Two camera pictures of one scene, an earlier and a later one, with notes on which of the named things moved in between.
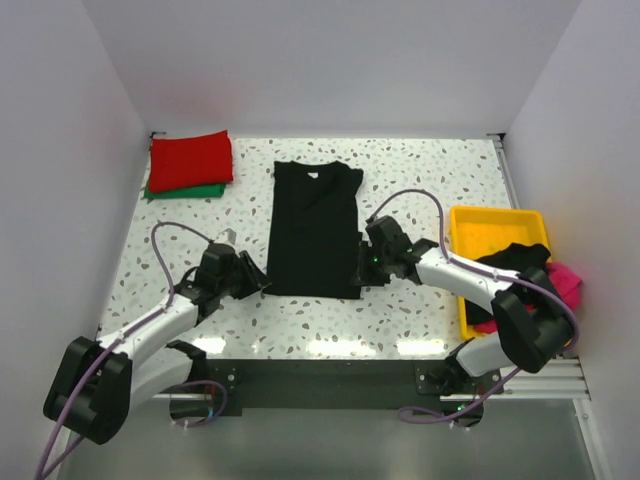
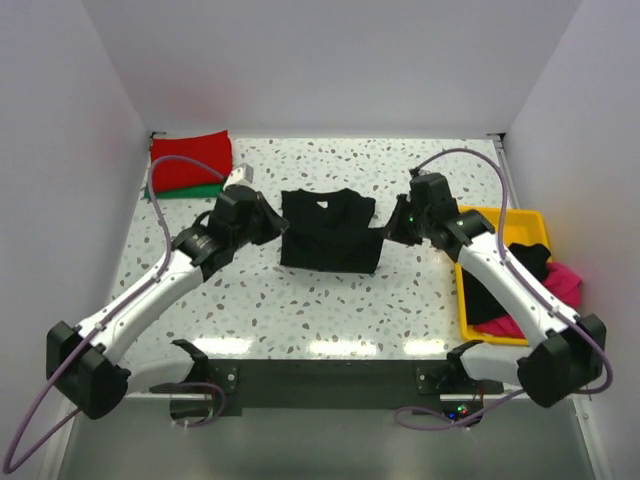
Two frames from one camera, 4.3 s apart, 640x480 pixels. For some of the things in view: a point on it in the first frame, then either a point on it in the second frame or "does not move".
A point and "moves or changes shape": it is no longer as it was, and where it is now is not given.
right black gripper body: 370,263 -> 410,220
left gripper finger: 252,270 -> 272,218
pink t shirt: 566,281 does not move
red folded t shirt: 190,161 does not move
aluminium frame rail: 538,427 does not move
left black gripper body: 245,275 -> 257,215
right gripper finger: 366,276 -> 403,234
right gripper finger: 364,259 -> 401,216
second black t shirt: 514,258 does not move
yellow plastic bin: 478,231 does not move
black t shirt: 315,230 moves or changes shape
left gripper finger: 253,285 -> 272,226
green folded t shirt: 215,190 does not move
